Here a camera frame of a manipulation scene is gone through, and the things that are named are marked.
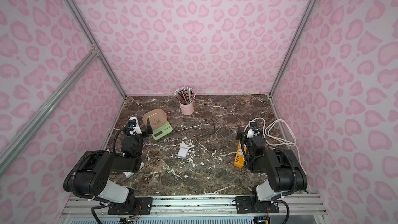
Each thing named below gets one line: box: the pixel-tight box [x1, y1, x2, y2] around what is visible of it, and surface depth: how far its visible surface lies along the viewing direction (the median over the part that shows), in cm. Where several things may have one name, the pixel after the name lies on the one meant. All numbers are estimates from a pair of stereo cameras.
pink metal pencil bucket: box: [178, 99, 195, 116], surface depth 105 cm
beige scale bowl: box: [142, 108, 168, 130], surface depth 105 cm
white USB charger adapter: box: [177, 147, 189, 159], surface depth 91 cm
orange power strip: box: [233, 141, 248, 168], surface depth 87 cm
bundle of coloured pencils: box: [173, 86, 197, 105], surface depth 106 cm
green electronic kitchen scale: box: [151, 120, 174, 140], surface depth 100 cm
